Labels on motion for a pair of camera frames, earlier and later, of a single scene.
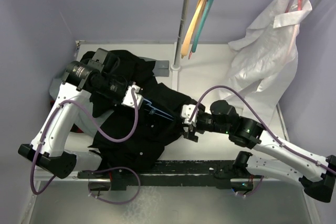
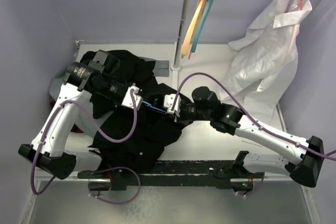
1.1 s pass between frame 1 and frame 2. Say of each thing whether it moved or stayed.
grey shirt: stayed
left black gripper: stayed
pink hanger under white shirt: stayed
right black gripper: moved
